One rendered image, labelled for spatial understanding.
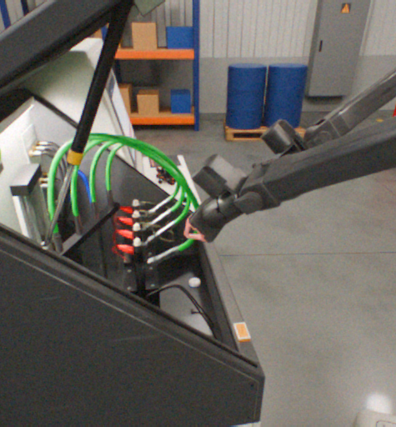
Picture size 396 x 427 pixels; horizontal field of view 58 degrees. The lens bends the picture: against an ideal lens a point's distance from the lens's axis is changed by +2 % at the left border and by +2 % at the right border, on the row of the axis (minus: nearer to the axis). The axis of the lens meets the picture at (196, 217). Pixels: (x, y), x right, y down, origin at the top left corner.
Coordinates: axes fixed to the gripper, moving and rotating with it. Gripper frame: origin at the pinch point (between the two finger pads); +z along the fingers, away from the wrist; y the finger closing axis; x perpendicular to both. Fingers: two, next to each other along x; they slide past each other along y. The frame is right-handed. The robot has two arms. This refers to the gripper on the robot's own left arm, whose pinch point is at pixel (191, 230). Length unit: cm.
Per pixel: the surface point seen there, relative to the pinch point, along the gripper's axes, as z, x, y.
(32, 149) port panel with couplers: 32, -45, -4
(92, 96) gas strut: -27.9, -26.6, 17.8
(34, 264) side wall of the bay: -6.9, -16.9, 31.4
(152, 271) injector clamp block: 28.7, 4.2, -1.1
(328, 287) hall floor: 93, 120, -124
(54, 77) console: 23, -56, -21
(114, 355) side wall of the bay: 4.0, 4.4, 30.3
